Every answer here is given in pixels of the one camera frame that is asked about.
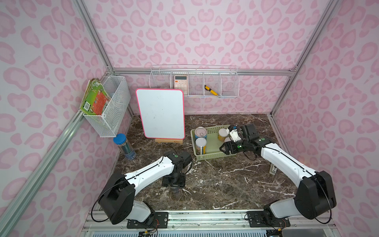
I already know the dark can silver top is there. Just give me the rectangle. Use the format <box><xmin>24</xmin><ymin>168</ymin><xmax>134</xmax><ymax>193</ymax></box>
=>
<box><xmin>169</xmin><ymin>186</ymin><xmax>181</xmax><ymax>194</ymax></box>

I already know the orange can white lid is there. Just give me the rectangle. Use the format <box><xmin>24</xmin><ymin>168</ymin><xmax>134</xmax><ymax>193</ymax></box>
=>
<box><xmin>218</xmin><ymin>128</ymin><xmax>229</xmax><ymax>142</ymax></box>

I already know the green plastic basket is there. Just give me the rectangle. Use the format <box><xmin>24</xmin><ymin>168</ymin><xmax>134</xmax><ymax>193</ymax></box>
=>
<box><xmin>190</xmin><ymin>124</ymin><xmax>236</xmax><ymax>161</ymax></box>

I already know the yellow can white lid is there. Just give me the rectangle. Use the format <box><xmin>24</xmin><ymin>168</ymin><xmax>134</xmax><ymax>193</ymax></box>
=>
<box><xmin>195</xmin><ymin>137</ymin><xmax>207</xmax><ymax>155</ymax></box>

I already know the blue can silver top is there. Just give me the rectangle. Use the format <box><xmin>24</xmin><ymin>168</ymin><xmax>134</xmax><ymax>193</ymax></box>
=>
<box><xmin>194</xmin><ymin>126</ymin><xmax>207</xmax><ymax>140</ymax></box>

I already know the blue lid pencil tube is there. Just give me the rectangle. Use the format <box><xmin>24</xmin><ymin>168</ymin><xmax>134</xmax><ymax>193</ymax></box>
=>
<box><xmin>113</xmin><ymin>133</ymin><xmax>136</xmax><ymax>161</ymax></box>

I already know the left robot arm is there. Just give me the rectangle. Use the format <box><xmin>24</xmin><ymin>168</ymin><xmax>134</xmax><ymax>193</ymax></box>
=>
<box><xmin>96</xmin><ymin>151</ymin><xmax>192</xmax><ymax>227</ymax></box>

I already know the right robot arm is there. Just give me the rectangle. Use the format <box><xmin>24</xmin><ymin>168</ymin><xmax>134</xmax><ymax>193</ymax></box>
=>
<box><xmin>220</xmin><ymin>137</ymin><xmax>337</xmax><ymax>221</ymax></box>

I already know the wooden whiteboard stand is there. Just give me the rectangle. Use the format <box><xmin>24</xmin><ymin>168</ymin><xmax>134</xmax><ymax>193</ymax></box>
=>
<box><xmin>155</xmin><ymin>138</ymin><xmax>184</xmax><ymax>144</ymax></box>

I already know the yellow black utility knife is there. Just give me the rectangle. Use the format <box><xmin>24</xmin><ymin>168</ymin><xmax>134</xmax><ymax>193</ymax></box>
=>
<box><xmin>204</xmin><ymin>85</ymin><xmax>219</xmax><ymax>96</ymax></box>

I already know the pink framed whiteboard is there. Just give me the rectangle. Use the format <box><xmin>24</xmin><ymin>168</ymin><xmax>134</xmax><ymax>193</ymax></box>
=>
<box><xmin>136</xmin><ymin>88</ymin><xmax>185</xmax><ymax>140</ymax></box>

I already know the white orange calculator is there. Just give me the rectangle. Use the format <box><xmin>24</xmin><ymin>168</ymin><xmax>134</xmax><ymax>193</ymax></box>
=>
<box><xmin>174</xmin><ymin>75</ymin><xmax>188</xmax><ymax>92</ymax></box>

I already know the green red book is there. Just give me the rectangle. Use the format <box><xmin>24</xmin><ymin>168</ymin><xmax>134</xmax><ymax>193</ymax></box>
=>
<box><xmin>80</xmin><ymin>78</ymin><xmax>111</xmax><ymax>116</ymax></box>

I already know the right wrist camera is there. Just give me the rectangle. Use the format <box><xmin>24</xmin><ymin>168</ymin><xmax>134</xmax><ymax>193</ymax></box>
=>
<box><xmin>227</xmin><ymin>123</ymin><xmax>260</xmax><ymax>143</ymax></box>

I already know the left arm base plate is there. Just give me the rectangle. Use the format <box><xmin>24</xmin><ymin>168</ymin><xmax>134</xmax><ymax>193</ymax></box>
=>
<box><xmin>127</xmin><ymin>211</ymin><xmax>169</xmax><ymax>229</ymax></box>

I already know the white wire wall rack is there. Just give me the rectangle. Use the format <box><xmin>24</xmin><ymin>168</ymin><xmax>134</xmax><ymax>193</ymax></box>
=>
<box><xmin>149</xmin><ymin>64</ymin><xmax>240</xmax><ymax>98</ymax></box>

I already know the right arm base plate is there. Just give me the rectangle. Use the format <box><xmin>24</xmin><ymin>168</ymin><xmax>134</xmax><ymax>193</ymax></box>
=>
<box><xmin>244</xmin><ymin>210</ymin><xmax>291</xmax><ymax>229</ymax></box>

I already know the white mesh wall basket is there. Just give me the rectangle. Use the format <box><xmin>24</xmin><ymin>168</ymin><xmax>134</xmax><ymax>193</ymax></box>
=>
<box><xmin>83</xmin><ymin>75</ymin><xmax>131</xmax><ymax>137</ymax></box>

